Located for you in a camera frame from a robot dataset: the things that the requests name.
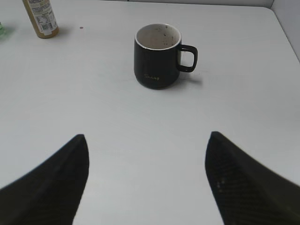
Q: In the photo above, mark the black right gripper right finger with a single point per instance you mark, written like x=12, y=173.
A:
x=246, y=192

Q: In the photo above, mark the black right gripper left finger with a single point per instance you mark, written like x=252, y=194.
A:
x=49, y=194

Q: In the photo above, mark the black mug white inside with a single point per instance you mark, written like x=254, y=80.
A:
x=157, y=55

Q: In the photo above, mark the green soda bottle yellow cap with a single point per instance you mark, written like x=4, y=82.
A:
x=5, y=32

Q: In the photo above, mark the orange juice bottle white cap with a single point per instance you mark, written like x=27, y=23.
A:
x=41, y=15

